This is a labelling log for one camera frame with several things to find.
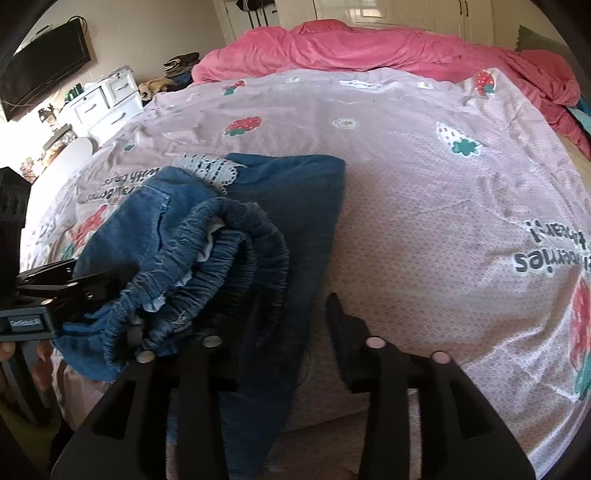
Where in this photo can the pink strawberry printed bedsheet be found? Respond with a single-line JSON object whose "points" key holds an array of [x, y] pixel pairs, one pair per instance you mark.
{"points": [[415, 207]]}

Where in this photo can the white dresser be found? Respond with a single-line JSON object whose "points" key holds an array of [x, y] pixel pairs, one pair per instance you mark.
{"points": [[101, 104]]}

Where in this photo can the person's left hand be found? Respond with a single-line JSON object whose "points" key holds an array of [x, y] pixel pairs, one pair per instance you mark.
{"points": [[44, 369]]}

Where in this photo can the dark pile of clothes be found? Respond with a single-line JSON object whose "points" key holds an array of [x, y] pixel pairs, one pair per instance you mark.
{"points": [[182, 64]]}

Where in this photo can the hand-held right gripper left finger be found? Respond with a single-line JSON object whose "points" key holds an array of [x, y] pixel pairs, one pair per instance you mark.
{"points": [[203, 369]]}

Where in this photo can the teal and red cloth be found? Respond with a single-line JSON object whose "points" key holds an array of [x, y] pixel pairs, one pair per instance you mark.
{"points": [[585, 115]]}

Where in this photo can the blue denim pants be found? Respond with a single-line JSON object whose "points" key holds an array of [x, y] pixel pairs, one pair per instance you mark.
{"points": [[295, 207]]}

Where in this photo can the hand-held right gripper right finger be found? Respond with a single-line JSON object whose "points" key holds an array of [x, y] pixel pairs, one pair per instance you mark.
{"points": [[339, 332]]}

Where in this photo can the green pillow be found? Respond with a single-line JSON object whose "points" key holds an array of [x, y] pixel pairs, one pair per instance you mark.
{"points": [[538, 44]]}

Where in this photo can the beige cloth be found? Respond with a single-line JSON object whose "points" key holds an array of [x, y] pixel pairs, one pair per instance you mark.
{"points": [[157, 87]]}

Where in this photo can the white wardrobe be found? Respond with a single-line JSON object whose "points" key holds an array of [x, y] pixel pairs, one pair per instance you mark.
{"points": [[415, 18]]}

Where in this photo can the pink duvet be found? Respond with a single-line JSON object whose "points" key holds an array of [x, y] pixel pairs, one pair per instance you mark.
{"points": [[369, 46]]}

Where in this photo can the black wall television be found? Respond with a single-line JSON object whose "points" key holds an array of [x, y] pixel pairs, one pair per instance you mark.
{"points": [[41, 64]]}

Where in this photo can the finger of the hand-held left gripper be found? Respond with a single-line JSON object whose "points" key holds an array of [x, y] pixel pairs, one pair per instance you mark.
{"points": [[46, 276], [92, 293]]}

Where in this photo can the person's yellow-green garment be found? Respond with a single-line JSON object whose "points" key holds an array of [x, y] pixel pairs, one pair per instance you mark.
{"points": [[23, 429]]}

